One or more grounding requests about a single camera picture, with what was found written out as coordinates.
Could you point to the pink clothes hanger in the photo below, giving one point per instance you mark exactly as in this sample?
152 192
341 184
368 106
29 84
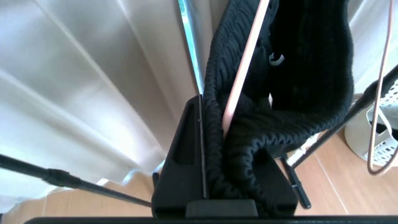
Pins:
380 87
245 62

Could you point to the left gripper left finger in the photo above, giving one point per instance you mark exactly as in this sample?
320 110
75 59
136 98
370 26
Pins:
180 186

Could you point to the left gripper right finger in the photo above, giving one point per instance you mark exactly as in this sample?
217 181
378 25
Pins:
276 193

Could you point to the white laundry basket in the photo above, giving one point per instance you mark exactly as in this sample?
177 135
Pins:
357 140

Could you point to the black clothes rack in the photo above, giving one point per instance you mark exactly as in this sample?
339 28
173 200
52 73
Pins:
62 179

